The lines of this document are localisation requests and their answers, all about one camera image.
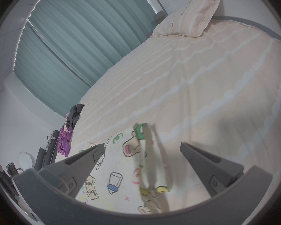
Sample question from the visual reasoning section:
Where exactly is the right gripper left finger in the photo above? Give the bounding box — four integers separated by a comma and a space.
37, 143, 106, 199

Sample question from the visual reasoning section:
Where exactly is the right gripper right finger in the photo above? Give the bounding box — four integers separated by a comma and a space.
180, 142, 244, 197

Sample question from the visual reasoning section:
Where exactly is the white printed pyjama top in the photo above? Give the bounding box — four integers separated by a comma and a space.
75, 123, 172, 215

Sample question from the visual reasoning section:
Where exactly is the pile of clothes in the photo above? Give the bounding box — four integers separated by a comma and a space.
57, 103, 85, 158

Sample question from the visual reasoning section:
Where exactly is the bed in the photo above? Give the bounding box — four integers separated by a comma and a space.
54, 0, 281, 214

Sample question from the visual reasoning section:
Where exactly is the dark grey chest of drawers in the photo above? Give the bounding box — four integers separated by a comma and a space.
35, 130, 60, 170

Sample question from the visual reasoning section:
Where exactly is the blue-green curtain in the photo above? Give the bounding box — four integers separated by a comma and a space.
14, 22, 92, 119
28, 0, 158, 88

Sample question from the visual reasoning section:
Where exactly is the pale pink pillow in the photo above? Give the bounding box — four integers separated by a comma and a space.
152, 0, 221, 37

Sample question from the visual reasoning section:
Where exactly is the grey bedside table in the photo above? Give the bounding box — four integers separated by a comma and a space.
153, 11, 168, 25

